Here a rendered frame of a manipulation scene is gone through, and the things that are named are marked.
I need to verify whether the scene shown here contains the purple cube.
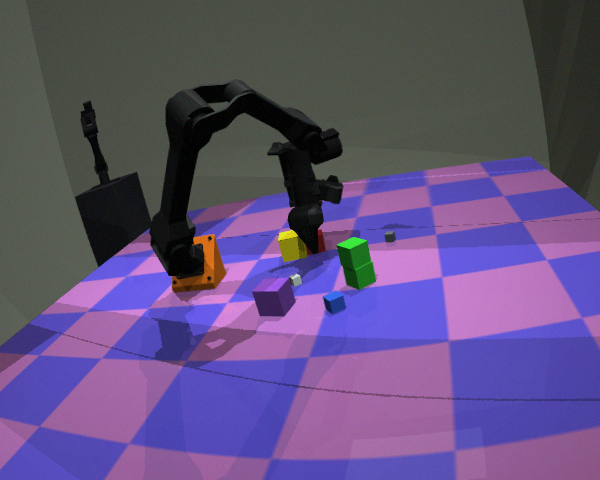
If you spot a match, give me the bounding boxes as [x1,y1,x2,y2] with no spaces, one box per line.
[252,278,296,317]

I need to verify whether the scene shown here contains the small blue cube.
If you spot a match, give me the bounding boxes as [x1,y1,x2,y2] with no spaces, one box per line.
[323,290,346,314]

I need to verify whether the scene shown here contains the yellow block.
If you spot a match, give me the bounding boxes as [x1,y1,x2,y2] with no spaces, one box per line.
[278,230,307,262]

